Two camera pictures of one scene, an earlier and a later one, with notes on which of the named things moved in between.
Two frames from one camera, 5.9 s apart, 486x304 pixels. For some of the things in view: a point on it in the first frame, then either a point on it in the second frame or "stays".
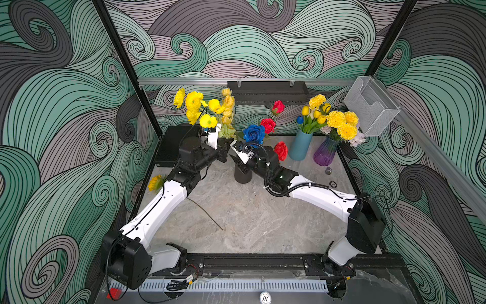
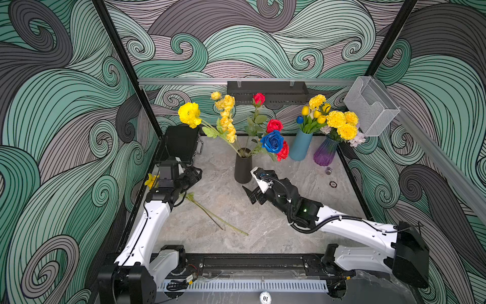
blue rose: [254, 133] to [273, 142]
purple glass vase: [324, 153] stays
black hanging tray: [260, 92] stays
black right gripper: [257, 153] to [252, 195]
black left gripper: [223, 144] to [193, 175]
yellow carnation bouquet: [345, 126] stays
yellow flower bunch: [209, 114] to [190, 196]
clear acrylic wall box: [370, 106] stays
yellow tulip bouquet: [314, 115] stays
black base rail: [290, 265] stays
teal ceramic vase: [300, 145] stays
